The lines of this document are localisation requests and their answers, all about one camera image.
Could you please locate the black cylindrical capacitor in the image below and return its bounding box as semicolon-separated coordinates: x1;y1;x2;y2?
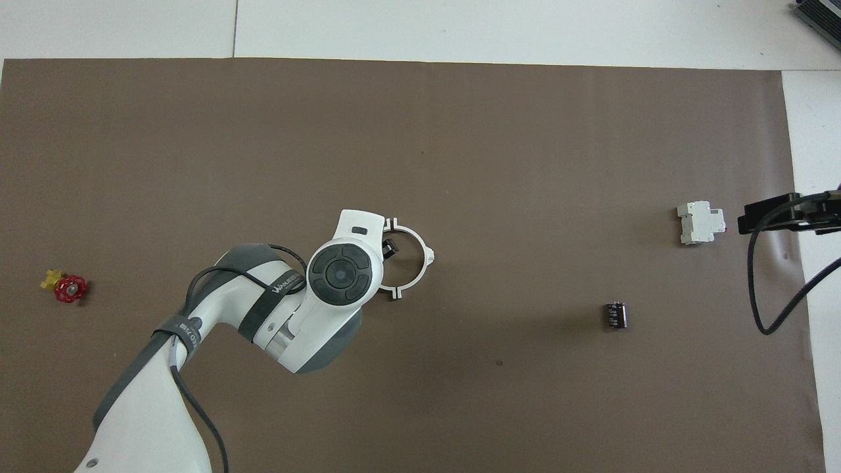
603;301;630;331

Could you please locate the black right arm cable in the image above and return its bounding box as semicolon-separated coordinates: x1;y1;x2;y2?
748;191;841;336

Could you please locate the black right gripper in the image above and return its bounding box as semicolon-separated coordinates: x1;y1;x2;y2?
737;191;841;237

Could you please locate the grey ribbed device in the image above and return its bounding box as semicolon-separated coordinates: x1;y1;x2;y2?
791;0;841;35

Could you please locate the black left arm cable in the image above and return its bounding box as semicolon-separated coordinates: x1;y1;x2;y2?
167;244;309;473

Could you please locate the brown paper mat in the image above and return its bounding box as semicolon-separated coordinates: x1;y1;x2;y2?
0;57;828;473

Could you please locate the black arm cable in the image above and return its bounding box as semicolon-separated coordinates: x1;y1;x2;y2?
167;244;309;473
748;191;841;336

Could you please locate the red and yellow valve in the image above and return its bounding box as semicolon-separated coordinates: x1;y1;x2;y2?
40;267;89;304

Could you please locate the white half-ring pipe clamp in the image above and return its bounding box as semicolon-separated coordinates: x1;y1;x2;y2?
392;217;438;300
377;217;403;303

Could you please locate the white circuit breaker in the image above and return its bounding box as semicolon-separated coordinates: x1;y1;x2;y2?
677;200;727;247

